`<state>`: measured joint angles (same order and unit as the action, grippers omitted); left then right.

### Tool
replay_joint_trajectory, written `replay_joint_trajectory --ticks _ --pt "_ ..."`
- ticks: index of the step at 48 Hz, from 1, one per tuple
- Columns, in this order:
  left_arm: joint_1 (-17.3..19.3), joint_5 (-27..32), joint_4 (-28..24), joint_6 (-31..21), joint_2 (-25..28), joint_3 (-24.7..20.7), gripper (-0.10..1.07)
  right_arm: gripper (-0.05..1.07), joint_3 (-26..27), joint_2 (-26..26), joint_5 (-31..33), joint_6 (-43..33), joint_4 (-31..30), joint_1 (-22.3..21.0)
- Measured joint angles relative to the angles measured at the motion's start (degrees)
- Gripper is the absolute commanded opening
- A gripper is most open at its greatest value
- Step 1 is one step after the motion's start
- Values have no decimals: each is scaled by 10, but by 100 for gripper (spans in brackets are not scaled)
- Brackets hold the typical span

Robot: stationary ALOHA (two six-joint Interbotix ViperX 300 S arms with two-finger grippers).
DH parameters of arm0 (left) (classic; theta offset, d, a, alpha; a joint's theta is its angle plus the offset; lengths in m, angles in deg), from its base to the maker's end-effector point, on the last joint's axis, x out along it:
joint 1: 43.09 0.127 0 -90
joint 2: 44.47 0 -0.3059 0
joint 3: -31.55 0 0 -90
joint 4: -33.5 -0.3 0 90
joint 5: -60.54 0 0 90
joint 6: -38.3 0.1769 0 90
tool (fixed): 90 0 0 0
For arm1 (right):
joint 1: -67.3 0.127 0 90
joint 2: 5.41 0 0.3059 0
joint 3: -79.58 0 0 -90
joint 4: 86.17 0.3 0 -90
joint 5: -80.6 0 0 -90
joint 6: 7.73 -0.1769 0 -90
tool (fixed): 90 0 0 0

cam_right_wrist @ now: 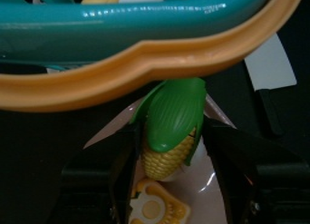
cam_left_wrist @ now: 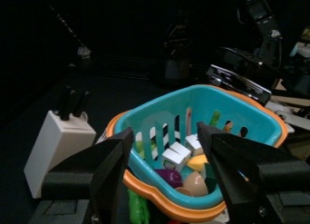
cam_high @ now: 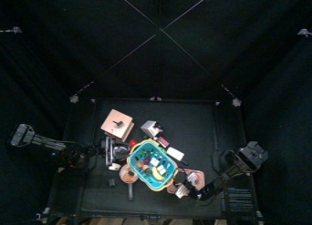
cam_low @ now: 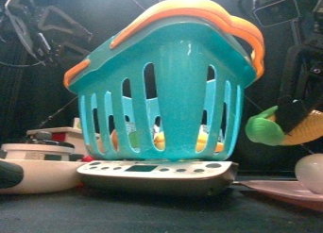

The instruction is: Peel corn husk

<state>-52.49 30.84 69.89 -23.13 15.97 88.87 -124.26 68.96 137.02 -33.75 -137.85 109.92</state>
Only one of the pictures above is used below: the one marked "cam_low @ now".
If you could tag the toy corn with green husk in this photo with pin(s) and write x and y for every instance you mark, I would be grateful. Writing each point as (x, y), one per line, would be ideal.
(264, 129)

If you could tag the white toy egg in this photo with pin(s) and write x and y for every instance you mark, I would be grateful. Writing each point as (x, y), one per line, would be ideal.
(311, 174)

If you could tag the pink plate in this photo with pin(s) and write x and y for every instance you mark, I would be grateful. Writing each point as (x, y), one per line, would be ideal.
(285, 191)

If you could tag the small red toy piece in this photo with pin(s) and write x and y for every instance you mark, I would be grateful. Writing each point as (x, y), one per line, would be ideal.
(87, 158)

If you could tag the yellow toy food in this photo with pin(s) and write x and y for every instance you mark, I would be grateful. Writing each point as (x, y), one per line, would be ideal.
(159, 141)

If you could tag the grey toy kitchen scale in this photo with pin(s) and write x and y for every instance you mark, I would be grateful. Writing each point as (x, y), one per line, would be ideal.
(159, 180)

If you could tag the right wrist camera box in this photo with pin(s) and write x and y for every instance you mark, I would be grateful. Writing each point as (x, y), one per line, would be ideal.
(274, 12)

